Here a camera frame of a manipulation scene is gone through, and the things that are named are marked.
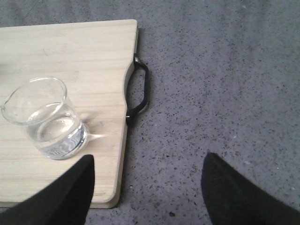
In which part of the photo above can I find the wooden cutting board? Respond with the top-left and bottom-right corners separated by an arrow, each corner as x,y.
0,19 -> 138,209

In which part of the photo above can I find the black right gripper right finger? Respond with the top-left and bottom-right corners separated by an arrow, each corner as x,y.
201,152 -> 300,225

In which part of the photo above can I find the clear glass measuring cup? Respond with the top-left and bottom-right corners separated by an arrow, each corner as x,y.
1,77 -> 87,160

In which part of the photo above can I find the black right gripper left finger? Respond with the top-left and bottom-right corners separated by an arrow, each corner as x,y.
0,155 -> 95,225

